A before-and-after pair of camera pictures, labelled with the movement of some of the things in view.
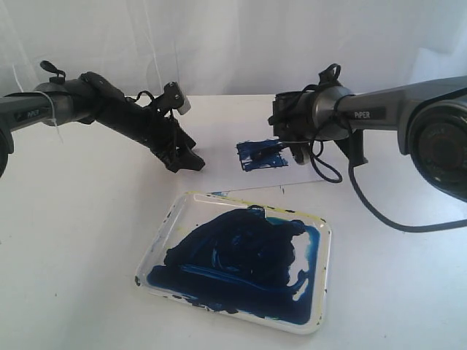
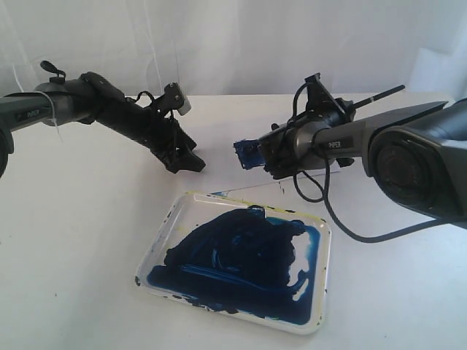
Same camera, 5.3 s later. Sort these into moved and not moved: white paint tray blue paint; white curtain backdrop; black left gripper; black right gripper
Moved: black right gripper
Not moved: white curtain backdrop; white paint tray blue paint; black left gripper
